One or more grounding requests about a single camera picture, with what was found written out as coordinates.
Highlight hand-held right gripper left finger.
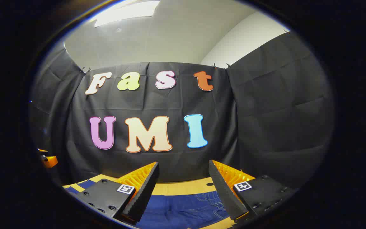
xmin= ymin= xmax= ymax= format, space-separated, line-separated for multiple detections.
xmin=74 ymin=162 xmax=160 ymax=225

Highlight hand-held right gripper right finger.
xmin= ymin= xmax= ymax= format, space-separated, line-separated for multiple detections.
xmin=208 ymin=160 xmax=298 ymax=223

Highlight blue jeans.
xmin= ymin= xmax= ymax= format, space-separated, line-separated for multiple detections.
xmin=63 ymin=179 xmax=236 ymax=229

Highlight black backdrop cloth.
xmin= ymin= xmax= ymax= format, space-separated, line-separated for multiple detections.
xmin=28 ymin=30 xmax=335 ymax=192

